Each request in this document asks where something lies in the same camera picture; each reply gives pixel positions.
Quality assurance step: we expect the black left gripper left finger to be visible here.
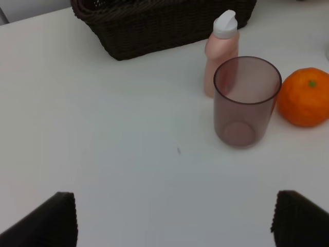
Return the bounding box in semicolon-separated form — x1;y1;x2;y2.
1;192;78;247

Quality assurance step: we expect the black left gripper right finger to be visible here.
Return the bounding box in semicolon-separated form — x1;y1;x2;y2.
270;190;328;247

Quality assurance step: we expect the orange tangerine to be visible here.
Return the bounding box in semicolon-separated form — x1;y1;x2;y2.
277;67;328;127

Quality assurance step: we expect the translucent pink plastic cup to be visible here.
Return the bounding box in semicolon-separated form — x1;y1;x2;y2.
213;56;282;148

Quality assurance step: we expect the pink bottle white cap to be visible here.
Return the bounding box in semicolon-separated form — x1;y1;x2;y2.
204;10;240;98

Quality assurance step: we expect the dark green wicker basket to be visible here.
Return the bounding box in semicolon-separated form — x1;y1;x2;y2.
70;0;256;61

